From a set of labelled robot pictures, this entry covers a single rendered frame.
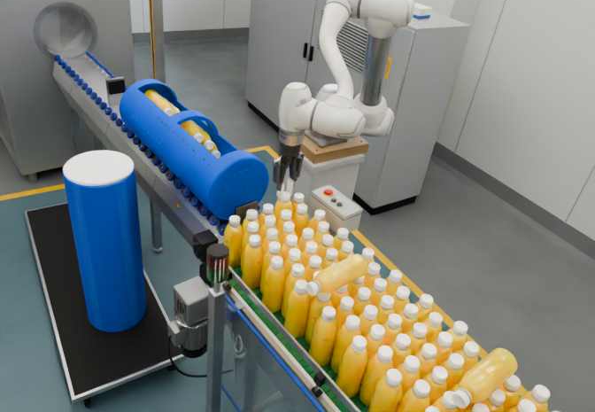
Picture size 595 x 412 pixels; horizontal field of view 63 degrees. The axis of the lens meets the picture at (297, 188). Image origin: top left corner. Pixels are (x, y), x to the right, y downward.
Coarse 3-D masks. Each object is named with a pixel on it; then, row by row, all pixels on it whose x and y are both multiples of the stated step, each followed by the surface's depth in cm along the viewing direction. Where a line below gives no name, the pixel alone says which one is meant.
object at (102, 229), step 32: (96, 192) 195; (128, 192) 205; (96, 224) 203; (128, 224) 212; (96, 256) 213; (128, 256) 221; (96, 288) 224; (128, 288) 230; (96, 320) 237; (128, 320) 240
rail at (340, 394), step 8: (232, 272) 168; (240, 280) 165; (248, 288) 163; (248, 296) 163; (256, 296) 160; (256, 304) 160; (264, 312) 157; (272, 320) 154; (280, 328) 152; (288, 336) 149; (296, 344) 146; (304, 352) 144; (312, 360) 142; (312, 368) 142; (320, 368) 140; (328, 384) 137; (336, 392) 135; (344, 400) 133; (352, 408) 131
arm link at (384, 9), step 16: (368, 0) 178; (384, 0) 177; (400, 0) 176; (368, 16) 182; (384, 16) 179; (400, 16) 178; (368, 32) 189; (384, 32) 185; (368, 48) 197; (384, 48) 194; (368, 64) 202; (384, 64) 202; (368, 80) 208; (384, 80) 212; (368, 96) 215; (368, 112) 220; (384, 112) 224; (368, 128) 227; (384, 128) 226
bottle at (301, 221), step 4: (296, 212) 185; (292, 216) 186; (296, 216) 184; (300, 216) 183; (304, 216) 183; (308, 216) 185; (292, 220) 185; (296, 220) 184; (300, 220) 183; (304, 220) 183; (308, 220) 185; (296, 224) 184; (300, 224) 184; (304, 224) 184; (308, 224) 186; (296, 228) 185; (300, 228) 184; (304, 228) 185; (296, 232) 186; (300, 232) 186; (300, 236) 186
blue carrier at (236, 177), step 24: (144, 96) 225; (168, 96) 249; (144, 120) 217; (168, 120) 208; (168, 144) 203; (192, 144) 194; (216, 144) 225; (192, 168) 190; (216, 168) 182; (240, 168) 186; (264, 168) 194; (192, 192) 197; (216, 192) 184; (240, 192) 192; (264, 192) 201; (216, 216) 191
